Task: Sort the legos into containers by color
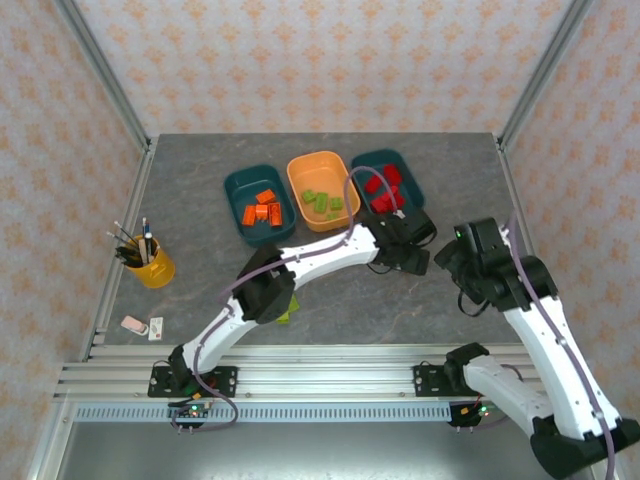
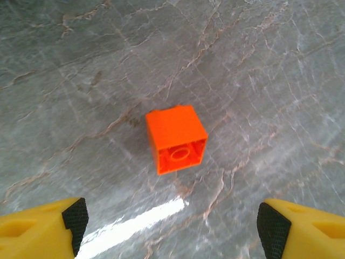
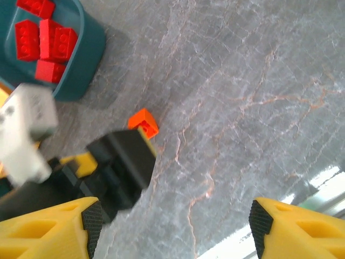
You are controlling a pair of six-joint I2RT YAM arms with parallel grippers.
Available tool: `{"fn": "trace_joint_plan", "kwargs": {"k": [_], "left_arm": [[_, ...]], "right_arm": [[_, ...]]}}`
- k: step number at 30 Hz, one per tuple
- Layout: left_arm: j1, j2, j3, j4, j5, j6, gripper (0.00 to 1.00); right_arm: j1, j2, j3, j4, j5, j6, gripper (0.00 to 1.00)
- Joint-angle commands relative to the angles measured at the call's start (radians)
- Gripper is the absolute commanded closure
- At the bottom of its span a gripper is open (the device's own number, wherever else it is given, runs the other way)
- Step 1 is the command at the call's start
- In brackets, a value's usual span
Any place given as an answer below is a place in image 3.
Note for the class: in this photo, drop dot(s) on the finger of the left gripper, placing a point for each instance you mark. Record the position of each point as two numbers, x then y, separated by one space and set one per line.
124 156
81 163

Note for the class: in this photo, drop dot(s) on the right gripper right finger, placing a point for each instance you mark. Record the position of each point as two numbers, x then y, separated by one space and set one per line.
304 237

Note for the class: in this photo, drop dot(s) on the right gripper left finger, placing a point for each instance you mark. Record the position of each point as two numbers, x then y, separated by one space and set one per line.
40 234

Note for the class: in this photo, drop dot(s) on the small orange lego brick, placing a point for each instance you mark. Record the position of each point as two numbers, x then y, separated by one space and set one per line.
143 118

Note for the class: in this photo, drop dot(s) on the small red lego brick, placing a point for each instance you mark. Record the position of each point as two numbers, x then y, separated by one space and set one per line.
66 43
47 40
49 70

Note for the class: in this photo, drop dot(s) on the long red lego brick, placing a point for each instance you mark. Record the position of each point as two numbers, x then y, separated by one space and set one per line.
27 40

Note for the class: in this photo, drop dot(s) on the teal plastic container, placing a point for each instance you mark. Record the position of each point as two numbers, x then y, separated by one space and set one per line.
86 67

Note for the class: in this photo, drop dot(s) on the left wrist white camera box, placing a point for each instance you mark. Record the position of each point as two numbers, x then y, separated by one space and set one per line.
24 121

